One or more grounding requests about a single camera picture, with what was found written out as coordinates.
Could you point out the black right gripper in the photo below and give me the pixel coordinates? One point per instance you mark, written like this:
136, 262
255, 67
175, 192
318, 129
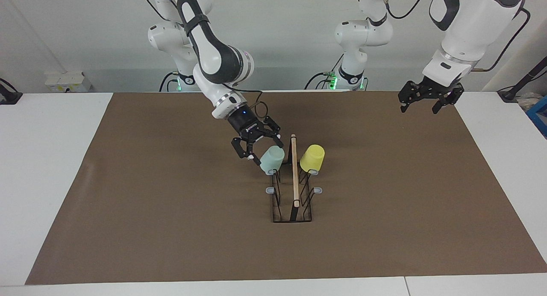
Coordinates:
245, 125

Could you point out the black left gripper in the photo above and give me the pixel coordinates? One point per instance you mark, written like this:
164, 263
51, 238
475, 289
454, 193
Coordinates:
436, 87

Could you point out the pale green plastic cup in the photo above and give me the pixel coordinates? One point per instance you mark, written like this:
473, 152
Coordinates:
272, 160

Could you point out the yellow plastic cup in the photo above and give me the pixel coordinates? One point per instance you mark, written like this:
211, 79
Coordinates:
312, 159

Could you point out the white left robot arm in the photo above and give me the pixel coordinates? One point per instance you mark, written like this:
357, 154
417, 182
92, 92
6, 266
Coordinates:
474, 27

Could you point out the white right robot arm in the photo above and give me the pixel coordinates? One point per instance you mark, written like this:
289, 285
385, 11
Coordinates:
213, 61

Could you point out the black stand pole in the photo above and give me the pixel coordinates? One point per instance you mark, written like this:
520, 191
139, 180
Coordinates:
523, 80

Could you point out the clear plastic bag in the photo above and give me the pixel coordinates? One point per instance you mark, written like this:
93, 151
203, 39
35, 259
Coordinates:
530, 101

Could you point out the blue box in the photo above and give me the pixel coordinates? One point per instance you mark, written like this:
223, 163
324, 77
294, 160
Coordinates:
539, 114

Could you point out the brown table mat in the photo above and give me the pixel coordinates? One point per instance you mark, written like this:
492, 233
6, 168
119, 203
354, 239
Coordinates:
171, 227

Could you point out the white power strip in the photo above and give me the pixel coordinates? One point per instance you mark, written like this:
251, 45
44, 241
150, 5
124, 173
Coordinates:
68, 80

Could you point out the black table clamp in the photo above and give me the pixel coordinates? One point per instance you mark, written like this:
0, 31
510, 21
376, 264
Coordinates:
9, 96

